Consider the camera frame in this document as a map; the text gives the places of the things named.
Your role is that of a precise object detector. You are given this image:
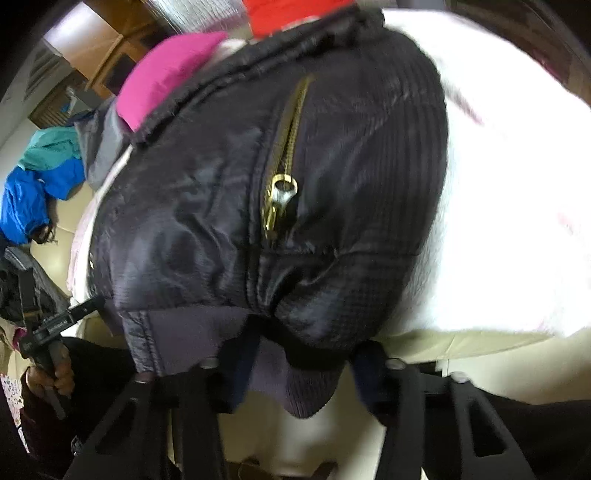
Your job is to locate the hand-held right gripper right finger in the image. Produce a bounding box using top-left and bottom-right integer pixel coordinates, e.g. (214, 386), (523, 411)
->
(353, 344), (539, 480)

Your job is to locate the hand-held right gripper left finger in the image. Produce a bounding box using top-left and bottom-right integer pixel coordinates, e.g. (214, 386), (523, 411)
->
(62, 342), (252, 480)

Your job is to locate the black padded jacket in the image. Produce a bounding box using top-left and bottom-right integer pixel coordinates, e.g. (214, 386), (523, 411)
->
(85, 7), (450, 420)

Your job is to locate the person's left forearm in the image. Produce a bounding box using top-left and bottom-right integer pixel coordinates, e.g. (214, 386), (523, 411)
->
(18, 388), (75, 467)

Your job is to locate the person's left hand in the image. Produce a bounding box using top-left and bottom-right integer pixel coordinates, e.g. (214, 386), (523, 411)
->
(25, 339), (77, 400)

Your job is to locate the white patterned cushion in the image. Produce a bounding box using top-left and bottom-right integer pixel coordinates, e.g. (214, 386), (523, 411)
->
(0, 371), (24, 430)

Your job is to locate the blue jacket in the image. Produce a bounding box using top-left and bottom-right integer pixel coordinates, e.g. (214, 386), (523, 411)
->
(0, 157), (86, 245)

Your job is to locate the teal jacket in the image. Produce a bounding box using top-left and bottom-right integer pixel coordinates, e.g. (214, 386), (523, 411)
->
(18, 127), (84, 171)

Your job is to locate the grey garment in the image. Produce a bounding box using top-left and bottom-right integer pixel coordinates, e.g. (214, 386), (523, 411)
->
(74, 99), (134, 190)

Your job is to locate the white blanket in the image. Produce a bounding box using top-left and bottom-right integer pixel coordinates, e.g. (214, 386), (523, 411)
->
(67, 9), (591, 337)

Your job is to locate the pink pillow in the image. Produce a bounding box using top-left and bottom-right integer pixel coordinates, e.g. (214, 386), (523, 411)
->
(116, 31), (228, 132)

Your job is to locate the wooden column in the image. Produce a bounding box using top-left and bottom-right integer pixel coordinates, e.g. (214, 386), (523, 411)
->
(46, 0), (171, 100)

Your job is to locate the silver insulation mat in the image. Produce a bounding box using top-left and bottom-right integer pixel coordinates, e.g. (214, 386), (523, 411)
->
(152, 0), (250, 38)

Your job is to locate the red pillow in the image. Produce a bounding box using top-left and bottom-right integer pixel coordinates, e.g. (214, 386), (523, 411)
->
(242, 0), (358, 38)

